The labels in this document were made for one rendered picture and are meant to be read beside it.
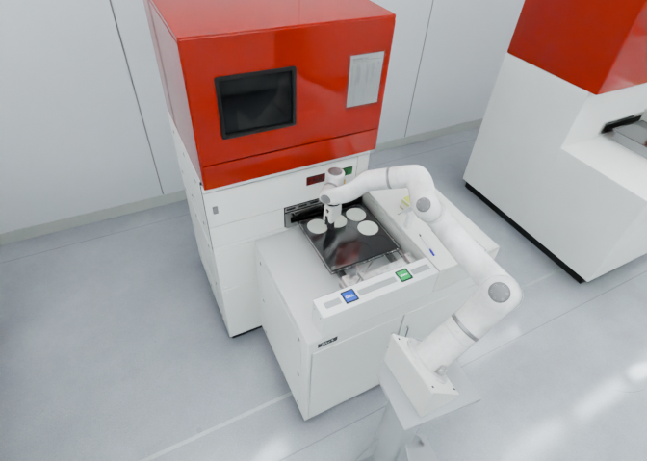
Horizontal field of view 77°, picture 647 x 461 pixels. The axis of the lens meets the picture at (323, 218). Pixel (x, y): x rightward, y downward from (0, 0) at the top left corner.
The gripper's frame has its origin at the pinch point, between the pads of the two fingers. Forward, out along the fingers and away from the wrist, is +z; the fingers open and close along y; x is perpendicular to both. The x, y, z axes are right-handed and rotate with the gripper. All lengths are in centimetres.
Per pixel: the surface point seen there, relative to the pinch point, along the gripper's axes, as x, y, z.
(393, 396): -59, -56, 10
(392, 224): -25.4, 15.4, -1.3
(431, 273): -52, -7, -4
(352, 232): -10.5, 3.3, 2.1
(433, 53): 33, 247, -1
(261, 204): 28.1, -16.6, -11.5
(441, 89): 22, 265, 37
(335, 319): -28, -45, 0
